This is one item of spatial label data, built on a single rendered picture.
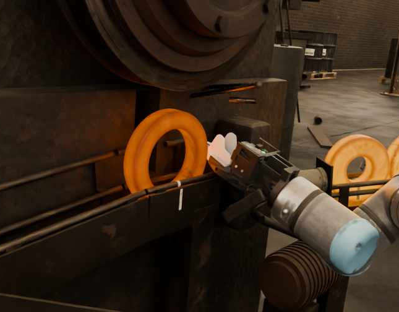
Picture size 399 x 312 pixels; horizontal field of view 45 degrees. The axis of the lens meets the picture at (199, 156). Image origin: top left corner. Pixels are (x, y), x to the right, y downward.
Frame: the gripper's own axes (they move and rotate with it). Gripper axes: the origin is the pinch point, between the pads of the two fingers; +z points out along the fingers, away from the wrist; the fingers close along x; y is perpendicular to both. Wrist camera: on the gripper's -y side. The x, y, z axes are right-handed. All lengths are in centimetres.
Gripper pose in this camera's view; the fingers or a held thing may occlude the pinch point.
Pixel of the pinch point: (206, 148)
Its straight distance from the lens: 99.3
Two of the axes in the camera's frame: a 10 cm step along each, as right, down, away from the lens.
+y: 3.0, -8.4, -4.5
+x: -6.8, 1.4, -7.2
